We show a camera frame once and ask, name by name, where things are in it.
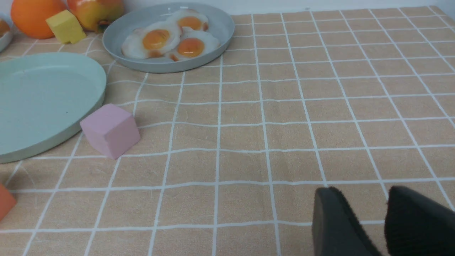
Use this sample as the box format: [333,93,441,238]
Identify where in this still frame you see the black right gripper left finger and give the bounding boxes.
[312,187,381,256]

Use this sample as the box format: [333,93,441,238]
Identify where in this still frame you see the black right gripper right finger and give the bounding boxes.
[385,185,455,256]

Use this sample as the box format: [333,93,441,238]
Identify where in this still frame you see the fried egg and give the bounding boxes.
[121,21,182,59]
[167,9,209,31]
[165,27,220,62]

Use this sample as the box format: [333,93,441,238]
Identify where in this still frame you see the beige checkered tablecloth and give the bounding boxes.
[0,6,455,256]

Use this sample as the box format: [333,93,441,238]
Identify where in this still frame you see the grey round plate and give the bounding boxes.
[102,2,235,74]

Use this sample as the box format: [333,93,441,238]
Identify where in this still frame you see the pink foam cube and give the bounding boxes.
[80,104,141,159]

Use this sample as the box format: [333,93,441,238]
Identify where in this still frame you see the fried egg back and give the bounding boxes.
[167,9,209,31]

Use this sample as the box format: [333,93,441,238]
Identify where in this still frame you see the green round plate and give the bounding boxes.
[0,52,107,164]

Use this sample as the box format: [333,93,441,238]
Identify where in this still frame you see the red yellow apple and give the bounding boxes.
[67,0,124,34]

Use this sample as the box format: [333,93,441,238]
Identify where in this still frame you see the orange-red foam cube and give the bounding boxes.
[0,184,17,221]

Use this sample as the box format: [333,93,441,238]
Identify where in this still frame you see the yellow foam cube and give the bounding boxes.
[46,10,87,44]

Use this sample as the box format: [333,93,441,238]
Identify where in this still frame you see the orange fruit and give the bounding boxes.
[10,0,67,39]

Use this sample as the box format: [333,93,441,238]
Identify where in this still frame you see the light blue round plate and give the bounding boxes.
[0,12,14,52]

